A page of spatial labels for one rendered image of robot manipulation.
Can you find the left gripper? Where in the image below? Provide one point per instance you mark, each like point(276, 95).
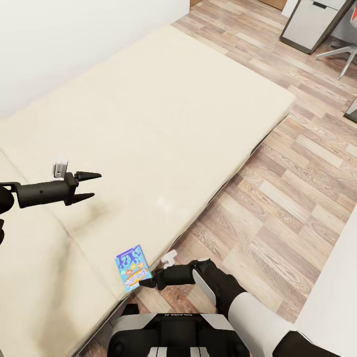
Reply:
point(64, 190)

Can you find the desk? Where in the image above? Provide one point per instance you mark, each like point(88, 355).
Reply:
point(310, 23)

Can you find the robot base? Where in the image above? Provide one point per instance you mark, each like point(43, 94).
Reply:
point(135, 334)

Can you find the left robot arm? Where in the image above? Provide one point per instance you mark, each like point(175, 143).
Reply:
point(61, 187)

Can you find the bed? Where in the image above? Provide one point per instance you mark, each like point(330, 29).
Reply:
point(167, 122)

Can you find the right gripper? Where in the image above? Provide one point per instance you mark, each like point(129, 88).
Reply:
point(164, 277)

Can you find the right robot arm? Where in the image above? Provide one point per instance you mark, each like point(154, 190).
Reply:
point(264, 333)

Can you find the board game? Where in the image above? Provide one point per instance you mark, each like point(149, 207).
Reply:
point(133, 267)

